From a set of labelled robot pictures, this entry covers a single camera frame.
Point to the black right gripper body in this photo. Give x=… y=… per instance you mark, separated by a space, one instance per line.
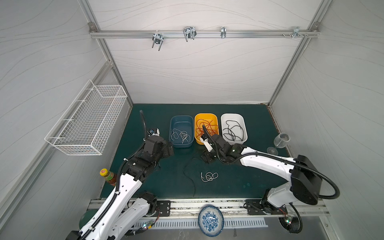
x=208 y=155

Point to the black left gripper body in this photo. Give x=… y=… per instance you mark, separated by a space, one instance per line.
x=165 y=152

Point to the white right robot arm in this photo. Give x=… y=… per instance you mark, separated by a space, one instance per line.
x=304 y=183

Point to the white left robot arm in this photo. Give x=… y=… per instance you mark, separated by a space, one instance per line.
x=115 y=218

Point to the blue plastic bin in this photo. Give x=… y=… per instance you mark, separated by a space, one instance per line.
x=182 y=131

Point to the white plastic bin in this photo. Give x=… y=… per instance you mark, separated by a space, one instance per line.
x=234 y=129

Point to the clear plastic lid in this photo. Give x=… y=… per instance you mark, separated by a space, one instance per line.
x=272 y=151

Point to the blue white patterned plate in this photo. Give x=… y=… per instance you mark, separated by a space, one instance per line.
x=211 y=221

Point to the clear measuring cup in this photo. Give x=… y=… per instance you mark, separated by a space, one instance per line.
x=281 y=140

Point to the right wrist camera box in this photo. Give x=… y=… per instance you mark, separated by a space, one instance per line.
x=206 y=143

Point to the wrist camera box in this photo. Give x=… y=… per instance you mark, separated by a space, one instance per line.
x=206 y=143
x=154 y=132

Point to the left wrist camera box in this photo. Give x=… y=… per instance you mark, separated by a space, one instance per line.
x=154 y=132

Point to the white wire basket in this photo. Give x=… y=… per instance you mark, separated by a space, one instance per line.
x=86 y=125

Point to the metal crossbar rail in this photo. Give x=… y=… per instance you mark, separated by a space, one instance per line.
x=207 y=34

